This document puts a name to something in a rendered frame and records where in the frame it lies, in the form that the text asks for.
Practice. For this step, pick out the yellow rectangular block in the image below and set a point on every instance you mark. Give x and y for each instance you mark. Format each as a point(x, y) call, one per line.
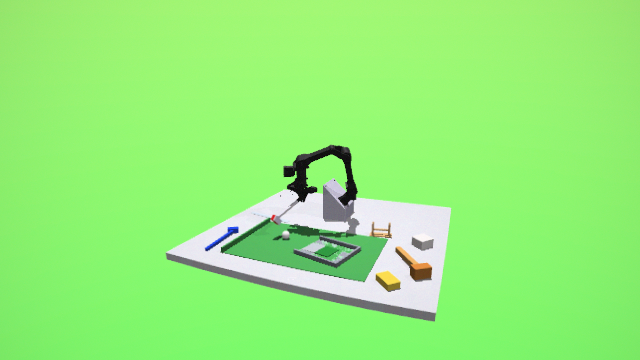
point(388, 281)

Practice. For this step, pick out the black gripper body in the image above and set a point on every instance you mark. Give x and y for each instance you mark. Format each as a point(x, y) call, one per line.
point(309, 190)

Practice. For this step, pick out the blue golf putter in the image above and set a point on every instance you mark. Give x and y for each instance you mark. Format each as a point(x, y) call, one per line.
point(231, 230)

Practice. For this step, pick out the green putting mat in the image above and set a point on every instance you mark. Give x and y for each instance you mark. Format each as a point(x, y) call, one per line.
point(267, 245)

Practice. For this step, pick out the brown wooden mallet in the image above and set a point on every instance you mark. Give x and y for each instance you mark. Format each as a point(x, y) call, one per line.
point(417, 271)

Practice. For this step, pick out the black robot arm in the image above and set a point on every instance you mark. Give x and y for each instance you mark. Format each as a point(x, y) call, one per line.
point(303, 160)

